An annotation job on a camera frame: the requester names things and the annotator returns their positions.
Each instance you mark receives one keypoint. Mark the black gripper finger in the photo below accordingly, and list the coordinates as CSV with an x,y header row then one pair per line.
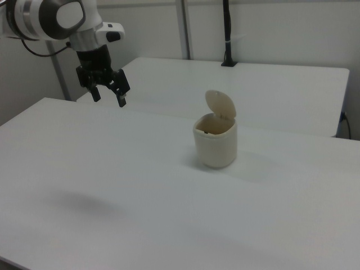
x,y
96,95
121,90

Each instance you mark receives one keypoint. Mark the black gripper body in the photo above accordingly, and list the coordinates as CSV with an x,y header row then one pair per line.
x,y
94,60

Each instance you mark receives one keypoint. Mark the cream trash bin with lid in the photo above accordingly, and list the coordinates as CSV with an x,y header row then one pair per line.
x,y
216,140

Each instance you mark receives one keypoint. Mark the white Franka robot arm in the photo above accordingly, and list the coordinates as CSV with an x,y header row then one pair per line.
x,y
42,17

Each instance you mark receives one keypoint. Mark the black pole with clamp base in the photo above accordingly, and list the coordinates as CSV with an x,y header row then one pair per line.
x,y
228,33

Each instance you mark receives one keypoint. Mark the white background table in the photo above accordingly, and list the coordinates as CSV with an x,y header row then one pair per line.
x,y
253,92

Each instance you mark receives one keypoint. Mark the grey partition frame post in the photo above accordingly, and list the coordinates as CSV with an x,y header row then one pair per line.
x,y
59,76
185,28

